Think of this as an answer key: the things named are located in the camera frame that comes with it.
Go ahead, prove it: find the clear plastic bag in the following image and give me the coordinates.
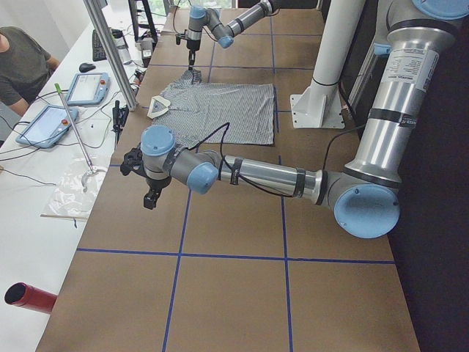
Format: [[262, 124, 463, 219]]
[[40, 155, 110, 221]]

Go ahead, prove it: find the red cylinder tube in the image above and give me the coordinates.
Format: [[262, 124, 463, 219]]
[[4, 282, 57, 314]]

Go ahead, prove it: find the striped polo shirt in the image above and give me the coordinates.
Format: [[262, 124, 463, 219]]
[[147, 69, 274, 148]]

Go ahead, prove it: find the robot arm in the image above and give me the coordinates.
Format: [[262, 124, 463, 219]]
[[117, 1, 468, 238], [176, 0, 281, 70]]

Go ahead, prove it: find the metal reacher grabber tool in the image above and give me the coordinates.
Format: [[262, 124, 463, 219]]
[[54, 83, 105, 193]]

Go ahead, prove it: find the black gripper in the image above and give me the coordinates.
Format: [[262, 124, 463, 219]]
[[120, 146, 171, 210], [176, 32, 200, 70]]

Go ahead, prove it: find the aluminium frame post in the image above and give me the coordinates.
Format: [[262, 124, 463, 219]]
[[83, 0, 138, 111]]

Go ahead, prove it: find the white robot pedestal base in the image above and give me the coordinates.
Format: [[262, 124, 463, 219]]
[[290, 1, 378, 129]]

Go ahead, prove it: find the blue teach pendant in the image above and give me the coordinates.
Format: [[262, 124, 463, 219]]
[[66, 73, 110, 106], [15, 105, 71, 149]]

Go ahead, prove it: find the far blue teach pendant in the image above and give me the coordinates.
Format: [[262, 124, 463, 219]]
[[66, 73, 110, 106]]

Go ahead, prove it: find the near blue teach pendant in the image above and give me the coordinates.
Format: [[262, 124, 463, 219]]
[[15, 105, 71, 149]]

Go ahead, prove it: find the seated person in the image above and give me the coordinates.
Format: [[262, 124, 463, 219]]
[[1, 26, 60, 116]]

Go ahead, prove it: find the black computer mouse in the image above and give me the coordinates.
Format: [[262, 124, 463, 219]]
[[78, 62, 96, 73]]

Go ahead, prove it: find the black keyboard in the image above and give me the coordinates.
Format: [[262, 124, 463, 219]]
[[92, 29, 107, 62]]

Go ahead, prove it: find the black tool on table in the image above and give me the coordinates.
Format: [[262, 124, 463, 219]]
[[112, 100, 129, 148]]

